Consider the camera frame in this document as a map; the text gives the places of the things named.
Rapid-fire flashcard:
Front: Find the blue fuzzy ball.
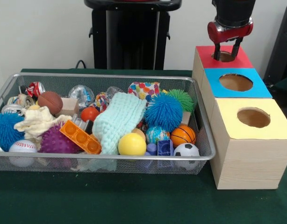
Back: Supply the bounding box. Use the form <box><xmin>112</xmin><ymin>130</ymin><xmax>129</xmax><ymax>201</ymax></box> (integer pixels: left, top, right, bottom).
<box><xmin>0</xmin><ymin>112</ymin><xmax>25</xmax><ymax>152</ymax></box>
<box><xmin>144</xmin><ymin>92</ymin><xmax>183</xmax><ymax>133</ymax></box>

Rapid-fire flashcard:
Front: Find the brown toy football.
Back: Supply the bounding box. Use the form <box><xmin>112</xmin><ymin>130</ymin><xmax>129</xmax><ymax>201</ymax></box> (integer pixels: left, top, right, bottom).
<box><xmin>37</xmin><ymin>91</ymin><xmax>64</xmax><ymax>115</ymax></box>

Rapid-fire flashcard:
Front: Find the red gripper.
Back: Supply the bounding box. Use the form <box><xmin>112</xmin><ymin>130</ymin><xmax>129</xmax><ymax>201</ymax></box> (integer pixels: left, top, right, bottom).
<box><xmin>207</xmin><ymin>17</ymin><xmax>254</xmax><ymax>61</ymax></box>

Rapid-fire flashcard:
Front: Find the wooden box with three holes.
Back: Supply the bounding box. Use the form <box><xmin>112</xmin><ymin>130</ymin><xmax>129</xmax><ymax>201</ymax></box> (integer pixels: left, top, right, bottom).
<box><xmin>192</xmin><ymin>45</ymin><xmax>287</xmax><ymax>190</ymax></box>

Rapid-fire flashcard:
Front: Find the small orange basketball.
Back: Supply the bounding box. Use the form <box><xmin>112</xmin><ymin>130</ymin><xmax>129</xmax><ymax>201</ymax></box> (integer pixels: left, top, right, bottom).
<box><xmin>170</xmin><ymin>125</ymin><xmax>197</xmax><ymax>148</ymax></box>

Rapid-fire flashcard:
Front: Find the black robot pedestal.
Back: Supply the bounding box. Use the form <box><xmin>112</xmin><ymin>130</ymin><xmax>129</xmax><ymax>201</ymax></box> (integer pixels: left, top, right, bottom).
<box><xmin>84</xmin><ymin>0</ymin><xmax>183</xmax><ymax>70</ymax></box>

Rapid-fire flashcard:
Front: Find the mint green knitted cloth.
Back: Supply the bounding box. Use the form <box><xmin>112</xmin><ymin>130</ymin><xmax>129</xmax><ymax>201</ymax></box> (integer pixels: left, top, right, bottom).
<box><xmin>92</xmin><ymin>91</ymin><xmax>147</xmax><ymax>155</ymax></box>

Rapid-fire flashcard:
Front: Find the green fuzzy ball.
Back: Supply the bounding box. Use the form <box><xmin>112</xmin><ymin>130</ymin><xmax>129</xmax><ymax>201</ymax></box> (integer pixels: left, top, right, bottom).
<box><xmin>167</xmin><ymin>89</ymin><xmax>195</xmax><ymax>114</ymax></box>

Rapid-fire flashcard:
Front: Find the yellow ball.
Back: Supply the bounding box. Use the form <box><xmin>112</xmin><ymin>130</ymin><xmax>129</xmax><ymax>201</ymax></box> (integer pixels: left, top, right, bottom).
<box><xmin>117</xmin><ymin>133</ymin><xmax>147</xmax><ymax>156</ymax></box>

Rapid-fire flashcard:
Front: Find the shallow clear mesh bin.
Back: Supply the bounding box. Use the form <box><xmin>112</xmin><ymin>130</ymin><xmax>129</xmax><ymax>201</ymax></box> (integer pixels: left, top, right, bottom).
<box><xmin>0</xmin><ymin>72</ymin><xmax>216</xmax><ymax>175</ymax></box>

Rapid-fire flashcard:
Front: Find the purple spiky ball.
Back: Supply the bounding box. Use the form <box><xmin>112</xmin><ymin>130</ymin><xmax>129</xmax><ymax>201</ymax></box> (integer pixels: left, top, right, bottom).
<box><xmin>38</xmin><ymin>122</ymin><xmax>81</xmax><ymax>154</ymax></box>

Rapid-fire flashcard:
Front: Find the dark green table cloth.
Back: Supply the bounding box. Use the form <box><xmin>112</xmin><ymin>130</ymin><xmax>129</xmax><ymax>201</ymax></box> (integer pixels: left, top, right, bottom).
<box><xmin>273</xmin><ymin>74</ymin><xmax>287</xmax><ymax>94</ymax></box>
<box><xmin>0</xmin><ymin>68</ymin><xmax>287</xmax><ymax>224</ymax></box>

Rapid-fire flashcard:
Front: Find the black cable loop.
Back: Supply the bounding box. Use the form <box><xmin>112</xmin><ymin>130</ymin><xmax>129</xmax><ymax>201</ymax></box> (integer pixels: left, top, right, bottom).
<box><xmin>74</xmin><ymin>59</ymin><xmax>87</xmax><ymax>70</ymax></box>

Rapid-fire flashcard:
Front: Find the white baseball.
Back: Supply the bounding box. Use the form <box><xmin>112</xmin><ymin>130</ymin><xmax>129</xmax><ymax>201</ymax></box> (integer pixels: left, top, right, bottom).
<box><xmin>8</xmin><ymin>140</ymin><xmax>38</xmax><ymax>168</ymax></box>

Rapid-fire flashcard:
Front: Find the black and white soccer ball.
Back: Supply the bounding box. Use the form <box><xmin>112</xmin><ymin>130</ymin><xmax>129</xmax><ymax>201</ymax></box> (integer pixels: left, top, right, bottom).
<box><xmin>173</xmin><ymin>142</ymin><xmax>201</xmax><ymax>169</ymax></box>

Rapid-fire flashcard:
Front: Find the orange plastic block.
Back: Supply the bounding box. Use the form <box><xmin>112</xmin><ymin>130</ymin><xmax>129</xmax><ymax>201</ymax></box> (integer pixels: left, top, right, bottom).
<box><xmin>59</xmin><ymin>120</ymin><xmax>102</xmax><ymax>154</ymax></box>

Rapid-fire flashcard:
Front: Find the multicoloured knotted fabric toy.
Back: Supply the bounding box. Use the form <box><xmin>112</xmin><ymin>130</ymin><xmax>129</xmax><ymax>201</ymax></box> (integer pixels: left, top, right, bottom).
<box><xmin>94</xmin><ymin>91</ymin><xmax>111</xmax><ymax>112</ymax></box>

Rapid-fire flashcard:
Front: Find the black upright panel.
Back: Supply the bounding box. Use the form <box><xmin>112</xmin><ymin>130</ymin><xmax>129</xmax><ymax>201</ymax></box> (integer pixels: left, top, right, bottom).
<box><xmin>263</xmin><ymin>3</ymin><xmax>287</xmax><ymax>82</ymax></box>

